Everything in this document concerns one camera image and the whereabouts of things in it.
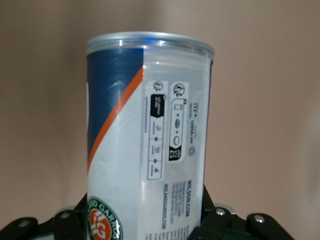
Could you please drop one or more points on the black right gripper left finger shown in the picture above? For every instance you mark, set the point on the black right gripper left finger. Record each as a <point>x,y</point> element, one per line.
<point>70,225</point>

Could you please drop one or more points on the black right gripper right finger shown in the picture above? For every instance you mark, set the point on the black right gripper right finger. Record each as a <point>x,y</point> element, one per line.
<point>217,225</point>

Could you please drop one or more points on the clear tennis ball can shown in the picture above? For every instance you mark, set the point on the clear tennis ball can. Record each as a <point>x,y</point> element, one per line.
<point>150,125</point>

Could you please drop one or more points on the brown table mat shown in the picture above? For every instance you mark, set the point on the brown table mat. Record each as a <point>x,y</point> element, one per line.
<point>37,100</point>

